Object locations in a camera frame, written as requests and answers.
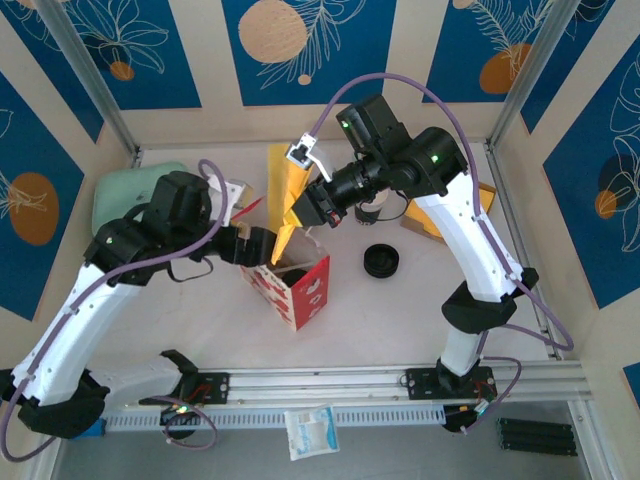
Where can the white paper straw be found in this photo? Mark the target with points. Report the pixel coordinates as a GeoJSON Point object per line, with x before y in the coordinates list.
{"type": "Point", "coordinates": [285, 270]}

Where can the yellow paper napkin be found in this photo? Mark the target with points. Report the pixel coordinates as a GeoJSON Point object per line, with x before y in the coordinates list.
{"type": "Point", "coordinates": [282, 175]}

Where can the red white paper gift bag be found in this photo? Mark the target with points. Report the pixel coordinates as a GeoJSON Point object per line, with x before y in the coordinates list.
{"type": "Point", "coordinates": [310, 295]}

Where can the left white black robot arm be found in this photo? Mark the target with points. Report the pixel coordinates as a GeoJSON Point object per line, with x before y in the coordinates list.
{"type": "Point", "coordinates": [75, 320]}

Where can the white black paper coffee cup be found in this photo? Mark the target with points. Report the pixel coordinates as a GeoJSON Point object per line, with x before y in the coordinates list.
{"type": "Point", "coordinates": [367, 215]}

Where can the yellow napkin stack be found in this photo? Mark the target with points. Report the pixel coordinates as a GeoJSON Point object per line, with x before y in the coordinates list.
{"type": "Point", "coordinates": [412, 215]}

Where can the mint green zip pouch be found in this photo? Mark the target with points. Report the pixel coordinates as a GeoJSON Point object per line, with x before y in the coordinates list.
{"type": "Point", "coordinates": [120, 185]}

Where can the brown cardboard napkin box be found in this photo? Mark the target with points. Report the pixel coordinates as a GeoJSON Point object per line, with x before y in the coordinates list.
{"type": "Point", "coordinates": [420, 232]}

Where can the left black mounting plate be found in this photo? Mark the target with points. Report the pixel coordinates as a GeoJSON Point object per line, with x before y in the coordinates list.
{"type": "Point", "coordinates": [220, 387]}

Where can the black mounting plate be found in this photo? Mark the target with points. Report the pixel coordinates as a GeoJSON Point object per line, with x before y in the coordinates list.
{"type": "Point", "coordinates": [420, 385]}
{"type": "Point", "coordinates": [220, 387]}

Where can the black electronics module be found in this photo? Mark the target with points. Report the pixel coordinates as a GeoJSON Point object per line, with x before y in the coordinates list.
{"type": "Point", "coordinates": [455, 420]}
{"type": "Point", "coordinates": [180, 417]}

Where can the white blue wipes packet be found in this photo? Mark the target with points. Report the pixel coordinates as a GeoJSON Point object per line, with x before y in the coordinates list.
{"type": "Point", "coordinates": [310, 432]}

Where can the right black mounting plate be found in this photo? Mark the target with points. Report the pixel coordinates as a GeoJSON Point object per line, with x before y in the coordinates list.
{"type": "Point", "coordinates": [420, 385]}

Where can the black ribbed block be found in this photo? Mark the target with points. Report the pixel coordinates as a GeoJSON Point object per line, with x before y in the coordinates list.
{"type": "Point", "coordinates": [535, 437]}

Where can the aluminium side rail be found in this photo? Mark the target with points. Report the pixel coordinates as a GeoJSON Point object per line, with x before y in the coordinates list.
{"type": "Point", "coordinates": [509, 200]}
{"type": "Point", "coordinates": [136, 159]}

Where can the aluminium frame post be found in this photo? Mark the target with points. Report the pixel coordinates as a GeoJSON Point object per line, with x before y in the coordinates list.
{"type": "Point", "coordinates": [533, 70]}
{"type": "Point", "coordinates": [87, 70]}

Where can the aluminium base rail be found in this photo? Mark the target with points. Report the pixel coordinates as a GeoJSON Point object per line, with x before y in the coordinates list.
{"type": "Point", "coordinates": [320, 382]}

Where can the aluminium frame leg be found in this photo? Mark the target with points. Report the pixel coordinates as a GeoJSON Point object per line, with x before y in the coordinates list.
{"type": "Point", "coordinates": [592, 450]}
{"type": "Point", "coordinates": [47, 462]}

